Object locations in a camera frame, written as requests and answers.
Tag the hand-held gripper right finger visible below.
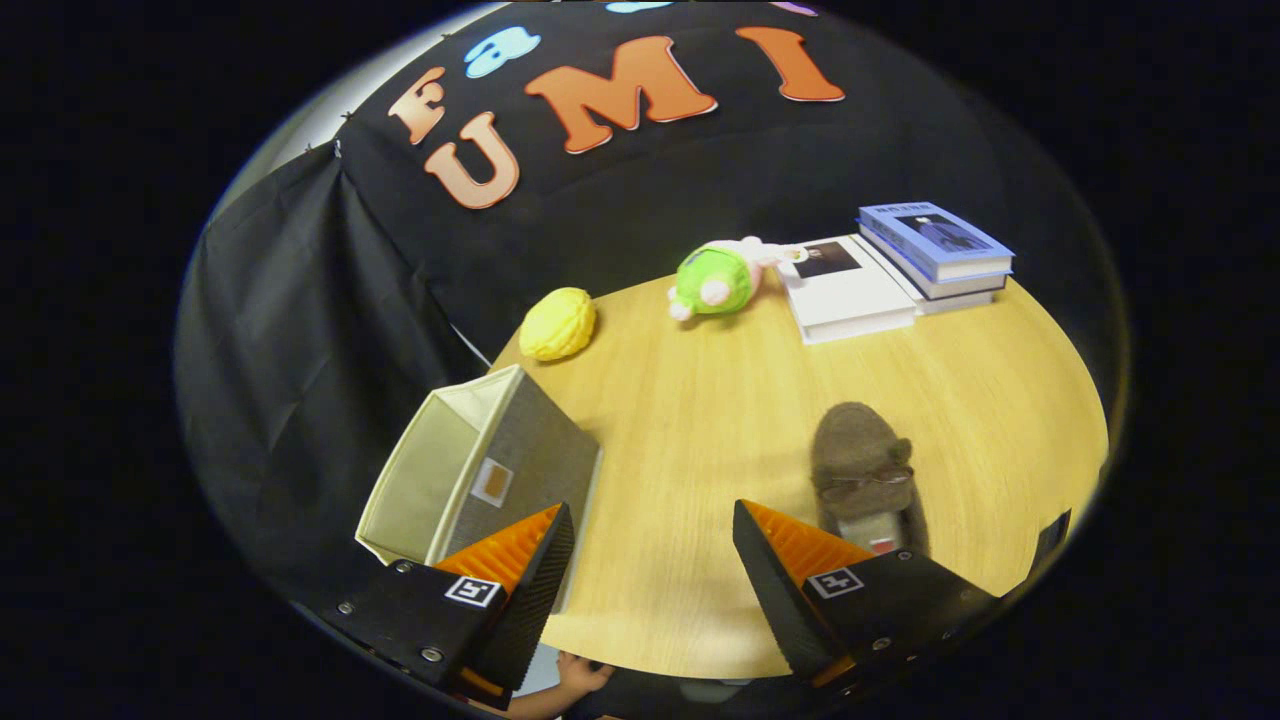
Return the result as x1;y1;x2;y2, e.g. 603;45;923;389
733;499;1001;691

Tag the grey fabric storage box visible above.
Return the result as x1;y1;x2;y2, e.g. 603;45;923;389
357;364;602;613

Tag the brown fuzzy slipper shoe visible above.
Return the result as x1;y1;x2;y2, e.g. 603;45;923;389
810;402;931;557

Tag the green and pink plush toy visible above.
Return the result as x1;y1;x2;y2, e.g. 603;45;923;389
668;237;806;323

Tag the white book with blue spine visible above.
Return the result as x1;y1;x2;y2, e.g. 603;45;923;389
860;235;1006;316

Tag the blue cover book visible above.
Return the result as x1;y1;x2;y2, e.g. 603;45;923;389
857;202;1015;284

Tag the dark flat object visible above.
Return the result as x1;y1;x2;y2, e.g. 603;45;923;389
1028;509;1072;573

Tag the yellow round squishy toy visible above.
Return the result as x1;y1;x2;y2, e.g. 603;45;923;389
519;287;597;362

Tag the black backdrop cloth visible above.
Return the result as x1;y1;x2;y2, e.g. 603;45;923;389
175;0;1131;601

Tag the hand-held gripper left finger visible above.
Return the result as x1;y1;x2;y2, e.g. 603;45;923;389
325;502;576;701

